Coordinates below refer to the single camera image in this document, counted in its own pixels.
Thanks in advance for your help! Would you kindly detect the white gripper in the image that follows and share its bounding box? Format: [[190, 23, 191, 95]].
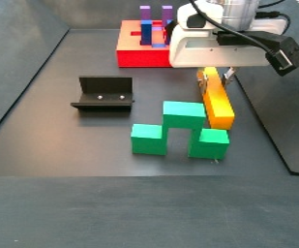
[[169, 0, 287, 94]]

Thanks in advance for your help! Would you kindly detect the yellow rectangular block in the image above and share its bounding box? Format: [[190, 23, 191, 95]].
[[202, 67, 235, 130]]

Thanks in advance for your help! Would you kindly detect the red slotted board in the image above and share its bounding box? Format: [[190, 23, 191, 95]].
[[115, 20, 171, 68]]

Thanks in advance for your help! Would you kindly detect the green stepped arch block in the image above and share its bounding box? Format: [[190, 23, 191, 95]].
[[131, 101, 230, 160]]

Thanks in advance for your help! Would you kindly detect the blue U-shaped block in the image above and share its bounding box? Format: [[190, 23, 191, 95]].
[[141, 19, 170, 47]]

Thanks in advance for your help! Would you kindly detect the purple U-shaped block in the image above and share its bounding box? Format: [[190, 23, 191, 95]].
[[139, 5, 174, 31]]

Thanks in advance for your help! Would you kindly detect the black camera cable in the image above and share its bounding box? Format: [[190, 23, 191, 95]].
[[189, 0, 291, 56]]

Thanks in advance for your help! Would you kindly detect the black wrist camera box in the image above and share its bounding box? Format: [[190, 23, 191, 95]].
[[217, 31, 299, 77]]

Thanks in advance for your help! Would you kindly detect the black angled bracket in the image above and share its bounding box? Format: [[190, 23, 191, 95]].
[[70, 76, 134, 109]]

